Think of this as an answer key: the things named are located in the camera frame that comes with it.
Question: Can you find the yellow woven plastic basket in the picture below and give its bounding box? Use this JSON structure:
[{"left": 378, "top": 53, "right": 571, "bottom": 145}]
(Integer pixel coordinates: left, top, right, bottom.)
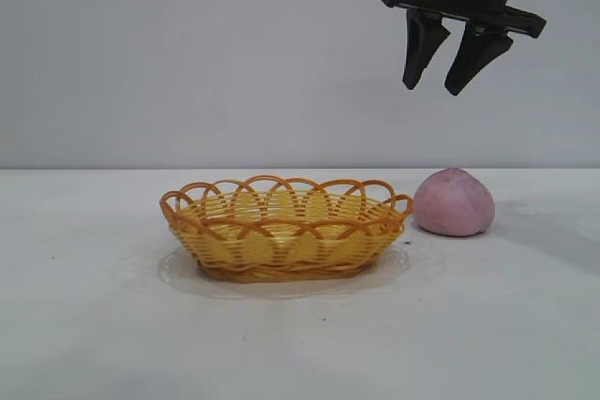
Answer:
[{"left": 158, "top": 175, "right": 416, "bottom": 285}]

